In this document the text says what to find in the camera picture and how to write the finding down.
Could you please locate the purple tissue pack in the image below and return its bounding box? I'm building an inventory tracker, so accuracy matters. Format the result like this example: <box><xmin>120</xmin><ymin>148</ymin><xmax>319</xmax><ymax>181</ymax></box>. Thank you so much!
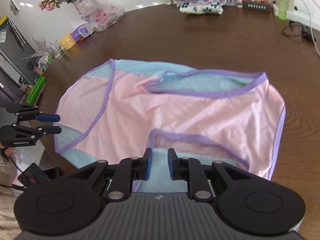
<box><xmin>71</xmin><ymin>23</ymin><xmax>95</xmax><ymax>42</ymax></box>

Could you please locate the black cable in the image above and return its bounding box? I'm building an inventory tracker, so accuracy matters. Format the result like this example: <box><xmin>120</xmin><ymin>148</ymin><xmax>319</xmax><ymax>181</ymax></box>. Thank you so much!
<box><xmin>281</xmin><ymin>21</ymin><xmax>317</xmax><ymax>43</ymax></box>

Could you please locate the green spray bottle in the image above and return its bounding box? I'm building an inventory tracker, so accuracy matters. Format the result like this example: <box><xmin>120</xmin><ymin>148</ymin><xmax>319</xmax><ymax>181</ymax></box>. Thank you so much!
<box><xmin>278</xmin><ymin>0</ymin><xmax>289</xmax><ymax>21</ymax></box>

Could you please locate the black text box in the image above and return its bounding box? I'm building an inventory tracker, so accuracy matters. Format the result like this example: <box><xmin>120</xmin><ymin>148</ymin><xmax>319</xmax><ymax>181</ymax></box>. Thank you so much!
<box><xmin>243</xmin><ymin>0</ymin><xmax>271</xmax><ymax>12</ymax></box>

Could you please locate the pink blue mesh vest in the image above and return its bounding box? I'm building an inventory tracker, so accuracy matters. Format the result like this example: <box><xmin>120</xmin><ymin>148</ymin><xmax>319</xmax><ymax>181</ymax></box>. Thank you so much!
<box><xmin>54</xmin><ymin>59</ymin><xmax>286</xmax><ymax>192</ymax></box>

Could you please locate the clear glass cup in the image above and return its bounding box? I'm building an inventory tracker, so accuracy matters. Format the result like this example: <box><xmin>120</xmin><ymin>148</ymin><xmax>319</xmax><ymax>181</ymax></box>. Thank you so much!
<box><xmin>47</xmin><ymin>41</ymin><xmax>65</xmax><ymax>60</ymax></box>

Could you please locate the white power strip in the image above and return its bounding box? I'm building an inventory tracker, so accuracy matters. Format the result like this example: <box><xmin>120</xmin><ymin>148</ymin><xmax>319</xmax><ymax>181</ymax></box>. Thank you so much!
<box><xmin>287</xmin><ymin>6</ymin><xmax>320</xmax><ymax>31</ymax></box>

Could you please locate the white charger cable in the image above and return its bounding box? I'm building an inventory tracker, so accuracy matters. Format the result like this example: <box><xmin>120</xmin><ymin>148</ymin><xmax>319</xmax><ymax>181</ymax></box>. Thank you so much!
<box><xmin>278</xmin><ymin>0</ymin><xmax>320</xmax><ymax>55</ymax></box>

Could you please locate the green flat object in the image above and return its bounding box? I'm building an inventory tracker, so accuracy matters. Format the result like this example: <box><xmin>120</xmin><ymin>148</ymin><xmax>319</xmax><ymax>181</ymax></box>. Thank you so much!
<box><xmin>26</xmin><ymin>76</ymin><xmax>46</xmax><ymax>104</ymax></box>

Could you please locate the white teal floral folded cloth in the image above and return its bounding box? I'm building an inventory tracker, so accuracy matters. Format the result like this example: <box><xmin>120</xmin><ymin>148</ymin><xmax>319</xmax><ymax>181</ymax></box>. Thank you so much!
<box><xmin>179</xmin><ymin>3</ymin><xmax>223</xmax><ymax>15</ymax></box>

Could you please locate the yellow cup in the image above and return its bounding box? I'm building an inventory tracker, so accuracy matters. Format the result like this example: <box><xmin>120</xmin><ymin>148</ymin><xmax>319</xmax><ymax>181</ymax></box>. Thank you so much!
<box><xmin>60</xmin><ymin>33</ymin><xmax>76</xmax><ymax>50</ymax></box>

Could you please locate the clear plastic bag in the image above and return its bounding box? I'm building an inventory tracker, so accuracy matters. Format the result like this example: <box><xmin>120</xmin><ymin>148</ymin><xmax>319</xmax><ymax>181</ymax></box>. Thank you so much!
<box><xmin>86</xmin><ymin>5</ymin><xmax>125</xmax><ymax>31</ymax></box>

